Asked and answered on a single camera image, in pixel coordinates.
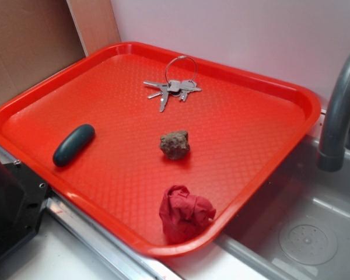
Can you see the grey toy faucet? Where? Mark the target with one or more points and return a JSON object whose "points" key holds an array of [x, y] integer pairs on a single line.
{"points": [[335, 135]]}

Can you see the crumpled red paper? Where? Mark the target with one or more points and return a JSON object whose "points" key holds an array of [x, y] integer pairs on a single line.
{"points": [[184, 215]]}

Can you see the brown cardboard panel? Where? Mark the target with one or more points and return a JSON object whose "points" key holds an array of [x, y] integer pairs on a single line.
{"points": [[40, 38]]}

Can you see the brown rock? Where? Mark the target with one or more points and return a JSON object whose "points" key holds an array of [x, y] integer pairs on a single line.
{"points": [[175, 145]]}

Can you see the red plastic tray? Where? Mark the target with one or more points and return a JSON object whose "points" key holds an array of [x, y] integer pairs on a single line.
{"points": [[241, 126]]}

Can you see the grey toy sink basin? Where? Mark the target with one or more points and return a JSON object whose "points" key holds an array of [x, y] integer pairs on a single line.
{"points": [[296, 226]]}

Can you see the silver keys on ring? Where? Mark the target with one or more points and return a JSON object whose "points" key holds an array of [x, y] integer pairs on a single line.
{"points": [[172, 87]]}

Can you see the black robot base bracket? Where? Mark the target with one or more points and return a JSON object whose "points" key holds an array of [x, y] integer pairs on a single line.
{"points": [[23, 196]]}

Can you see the dark green oval case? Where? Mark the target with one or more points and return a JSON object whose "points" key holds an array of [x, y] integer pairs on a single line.
{"points": [[71, 146]]}

